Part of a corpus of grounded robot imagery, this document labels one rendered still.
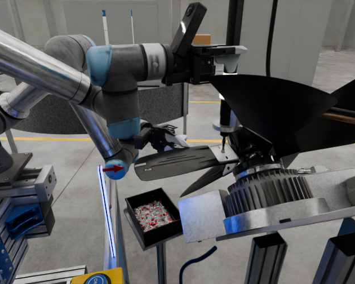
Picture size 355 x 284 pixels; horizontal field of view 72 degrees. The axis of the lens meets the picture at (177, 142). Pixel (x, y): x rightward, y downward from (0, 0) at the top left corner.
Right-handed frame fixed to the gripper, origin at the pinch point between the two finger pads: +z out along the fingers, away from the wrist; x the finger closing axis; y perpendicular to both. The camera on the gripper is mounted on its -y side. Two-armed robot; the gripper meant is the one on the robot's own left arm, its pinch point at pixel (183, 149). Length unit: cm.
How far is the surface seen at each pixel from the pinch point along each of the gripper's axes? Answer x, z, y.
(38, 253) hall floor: 120, -119, -8
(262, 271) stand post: 37.5, 29.0, 9.9
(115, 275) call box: 14.5, 10.7, -34.7
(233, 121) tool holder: -12.2, 14.3, 0.9
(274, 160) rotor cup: -2.7, 25.1, 7.0
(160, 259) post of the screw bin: 51, -7, 0
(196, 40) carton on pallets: -58, -454, 650
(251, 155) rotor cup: -2.2, 18.9, 6.7
